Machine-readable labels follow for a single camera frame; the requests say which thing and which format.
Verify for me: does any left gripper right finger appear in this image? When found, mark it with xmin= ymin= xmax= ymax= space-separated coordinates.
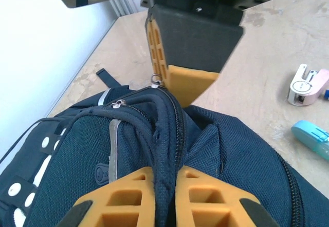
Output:
xmin=174 ymin=165 xmax=278 ymax=227

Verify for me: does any navy blue backpack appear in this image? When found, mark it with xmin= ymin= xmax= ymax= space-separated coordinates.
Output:
xmin=0 ymin=69 xmax=329 ymax=227

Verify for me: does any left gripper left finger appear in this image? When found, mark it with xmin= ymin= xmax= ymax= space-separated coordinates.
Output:
xmin=58 ymin=166 xmax=157 ymax=227

